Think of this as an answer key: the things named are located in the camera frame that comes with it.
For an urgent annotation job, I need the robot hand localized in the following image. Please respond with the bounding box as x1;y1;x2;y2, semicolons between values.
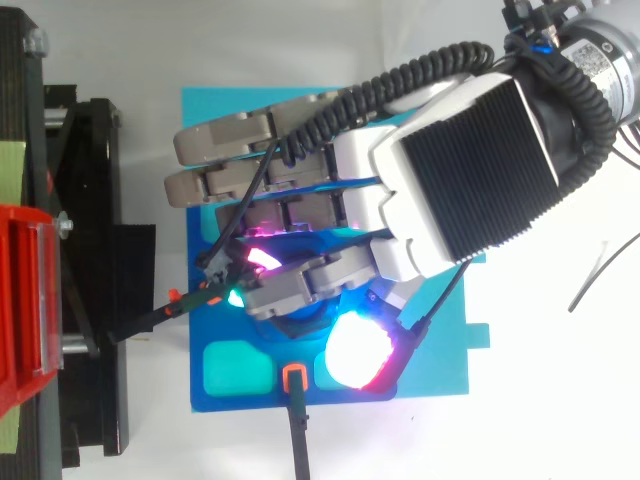
163;72;561;391

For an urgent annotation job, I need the turquoise plate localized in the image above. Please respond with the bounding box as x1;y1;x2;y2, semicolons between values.
180;86;492;399

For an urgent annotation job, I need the blue plate with square hollows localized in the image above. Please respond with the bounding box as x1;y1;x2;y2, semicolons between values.
187;199;401;414

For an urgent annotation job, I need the black stand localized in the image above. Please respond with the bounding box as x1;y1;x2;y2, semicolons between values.
0;0;157;480

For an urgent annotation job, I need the red bin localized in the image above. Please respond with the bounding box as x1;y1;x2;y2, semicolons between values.
0;203;65;422

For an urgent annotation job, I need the thin black cable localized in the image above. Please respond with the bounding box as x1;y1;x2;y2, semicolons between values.
197;142;282;274
409;259;474;342
567;238;640;314

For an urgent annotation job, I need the black coiled cable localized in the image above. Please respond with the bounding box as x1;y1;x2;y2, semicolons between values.
282;40;619;202

